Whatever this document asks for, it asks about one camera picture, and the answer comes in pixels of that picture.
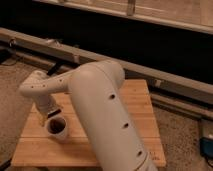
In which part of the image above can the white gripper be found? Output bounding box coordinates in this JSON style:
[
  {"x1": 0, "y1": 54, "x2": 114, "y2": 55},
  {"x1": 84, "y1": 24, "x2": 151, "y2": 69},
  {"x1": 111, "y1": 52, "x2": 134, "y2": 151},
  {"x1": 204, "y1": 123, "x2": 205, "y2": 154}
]
[{"x1": 34, "y1": 97, "x2": 60, "y2": 126}]

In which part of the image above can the brown rectangular eraser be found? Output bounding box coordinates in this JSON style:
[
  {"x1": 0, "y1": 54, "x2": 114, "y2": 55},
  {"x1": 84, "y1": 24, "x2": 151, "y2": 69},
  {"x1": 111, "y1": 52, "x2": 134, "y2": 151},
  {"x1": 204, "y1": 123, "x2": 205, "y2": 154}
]
[{"x1": 48, "y1": 109, "x2": 61, "y2": 118}]

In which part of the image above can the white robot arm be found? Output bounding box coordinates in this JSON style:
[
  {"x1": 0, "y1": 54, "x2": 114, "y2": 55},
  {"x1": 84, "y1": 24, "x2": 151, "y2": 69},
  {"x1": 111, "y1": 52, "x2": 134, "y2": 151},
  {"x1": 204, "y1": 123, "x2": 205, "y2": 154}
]
[{"x1": 19, "y1": 60, "x2": 158, "y2": 171}]

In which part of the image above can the white paper cup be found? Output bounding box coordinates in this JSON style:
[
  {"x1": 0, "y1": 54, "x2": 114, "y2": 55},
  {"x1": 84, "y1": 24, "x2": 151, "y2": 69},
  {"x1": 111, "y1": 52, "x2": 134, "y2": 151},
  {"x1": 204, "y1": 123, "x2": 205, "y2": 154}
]
[{"x1": 45, "y1": 116, "x2": 68, "y2": 141}]

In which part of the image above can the wooden board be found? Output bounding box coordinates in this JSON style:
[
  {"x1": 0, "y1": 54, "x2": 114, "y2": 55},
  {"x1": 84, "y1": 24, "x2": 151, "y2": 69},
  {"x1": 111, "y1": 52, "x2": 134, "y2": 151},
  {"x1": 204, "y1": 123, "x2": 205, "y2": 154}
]
[{"x1": 12, "y1": 79, "x2": 166, "y2": 168}]

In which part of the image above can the blue box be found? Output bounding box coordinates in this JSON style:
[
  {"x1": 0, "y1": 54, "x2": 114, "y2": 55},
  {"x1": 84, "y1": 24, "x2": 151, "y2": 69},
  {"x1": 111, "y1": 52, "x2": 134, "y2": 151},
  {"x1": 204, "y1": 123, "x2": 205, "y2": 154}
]
[{"x1": 200, "y1": 137, "x2": 213, "y2": 159}]

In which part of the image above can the grey metal rail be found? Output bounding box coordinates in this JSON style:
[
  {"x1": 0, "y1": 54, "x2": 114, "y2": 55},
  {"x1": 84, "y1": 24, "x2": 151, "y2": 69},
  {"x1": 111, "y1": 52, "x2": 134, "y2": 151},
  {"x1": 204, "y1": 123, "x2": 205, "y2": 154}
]
[{"x1": 0, "y1": 27, "x2": 213, "y2": 105}]

